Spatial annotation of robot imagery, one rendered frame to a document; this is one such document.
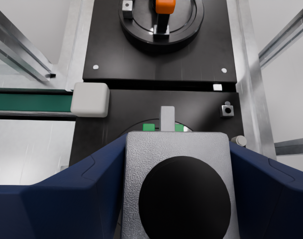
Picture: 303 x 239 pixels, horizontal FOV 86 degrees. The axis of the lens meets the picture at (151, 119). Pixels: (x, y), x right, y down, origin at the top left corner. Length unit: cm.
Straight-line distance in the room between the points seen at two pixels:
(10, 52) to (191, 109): 24
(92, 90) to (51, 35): 30
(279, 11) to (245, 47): 28
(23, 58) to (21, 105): 9
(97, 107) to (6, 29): 13
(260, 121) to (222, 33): 16
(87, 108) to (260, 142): 25
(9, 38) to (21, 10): 35
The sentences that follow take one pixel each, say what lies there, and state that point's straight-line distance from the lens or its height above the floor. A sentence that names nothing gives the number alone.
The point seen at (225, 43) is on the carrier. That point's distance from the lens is 32.
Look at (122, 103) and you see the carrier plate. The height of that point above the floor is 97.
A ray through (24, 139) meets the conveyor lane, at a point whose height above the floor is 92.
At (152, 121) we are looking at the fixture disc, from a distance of 21.
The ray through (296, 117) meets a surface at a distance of 47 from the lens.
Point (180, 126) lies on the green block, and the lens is 16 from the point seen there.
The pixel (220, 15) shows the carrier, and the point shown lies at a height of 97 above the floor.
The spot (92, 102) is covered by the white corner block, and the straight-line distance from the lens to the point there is 23.
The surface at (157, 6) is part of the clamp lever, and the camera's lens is 20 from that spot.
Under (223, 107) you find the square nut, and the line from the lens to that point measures 25.
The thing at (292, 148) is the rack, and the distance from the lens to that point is 31.
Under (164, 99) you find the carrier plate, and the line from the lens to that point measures 24.
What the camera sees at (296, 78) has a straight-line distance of 51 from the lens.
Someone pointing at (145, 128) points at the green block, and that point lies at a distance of 16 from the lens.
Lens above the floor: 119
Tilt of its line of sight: 75 degrees down
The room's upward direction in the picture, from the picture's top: 2 degrees clockwise
